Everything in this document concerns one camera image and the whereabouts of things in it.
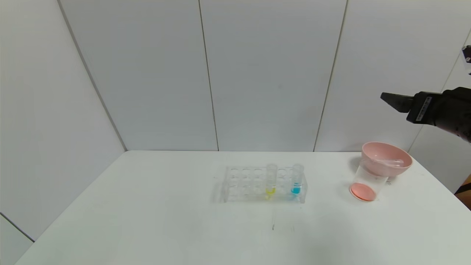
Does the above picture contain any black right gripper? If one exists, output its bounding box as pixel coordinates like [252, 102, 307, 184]
[380, 86, 471, 143]

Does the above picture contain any red pigment test tube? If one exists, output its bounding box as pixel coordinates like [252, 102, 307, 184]
[375, 158, 404, 167]

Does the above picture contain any yellow pigment test tube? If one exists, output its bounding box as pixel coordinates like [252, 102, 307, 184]
[266, 164, 277, 195]

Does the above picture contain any clear plastic beaker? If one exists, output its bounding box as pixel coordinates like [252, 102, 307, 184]
[349, 162, 389, 202]

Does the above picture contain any blue pigment test tube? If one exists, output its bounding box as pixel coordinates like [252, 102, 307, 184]
[291, 164, 304, 195]

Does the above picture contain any clear plastic test tube rack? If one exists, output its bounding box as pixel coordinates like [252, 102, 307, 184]
[220, 165, 307, 204]

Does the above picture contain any pink plastic funnel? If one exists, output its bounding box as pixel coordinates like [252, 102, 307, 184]
[361, 142, 413, 177]

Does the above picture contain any brown black object beside table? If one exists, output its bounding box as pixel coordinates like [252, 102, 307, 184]
[454, 174, 471, 211]

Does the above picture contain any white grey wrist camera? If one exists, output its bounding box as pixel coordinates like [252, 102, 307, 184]
[462, 45, 471, 75]

